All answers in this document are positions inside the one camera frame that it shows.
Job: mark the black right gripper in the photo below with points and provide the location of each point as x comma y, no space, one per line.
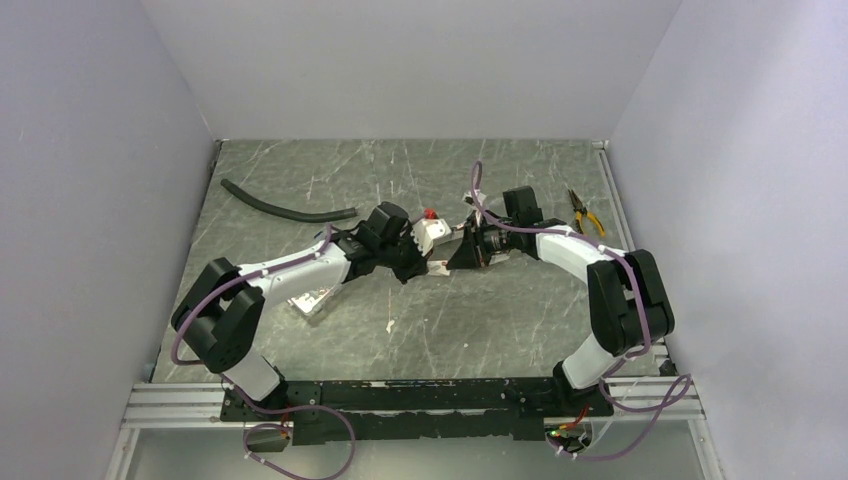
471,253

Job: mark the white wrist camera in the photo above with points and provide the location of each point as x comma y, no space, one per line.
474,197
430,230

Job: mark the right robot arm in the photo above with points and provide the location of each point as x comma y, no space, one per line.
628,305

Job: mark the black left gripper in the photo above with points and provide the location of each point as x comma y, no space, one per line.
419,264

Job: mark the clear plastic screw organizer box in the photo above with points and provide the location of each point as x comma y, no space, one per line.
312,302

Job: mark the yellow handled pliers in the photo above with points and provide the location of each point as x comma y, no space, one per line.
582,213

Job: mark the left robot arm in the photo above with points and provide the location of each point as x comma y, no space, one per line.
217,320

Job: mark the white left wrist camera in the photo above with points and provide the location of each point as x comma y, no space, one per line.
430,230

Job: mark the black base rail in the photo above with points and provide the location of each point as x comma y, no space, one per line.
306,406

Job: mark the aluminium frame profile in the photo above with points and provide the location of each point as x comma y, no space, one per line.
207,405

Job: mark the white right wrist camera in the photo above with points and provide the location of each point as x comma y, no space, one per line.
474,197

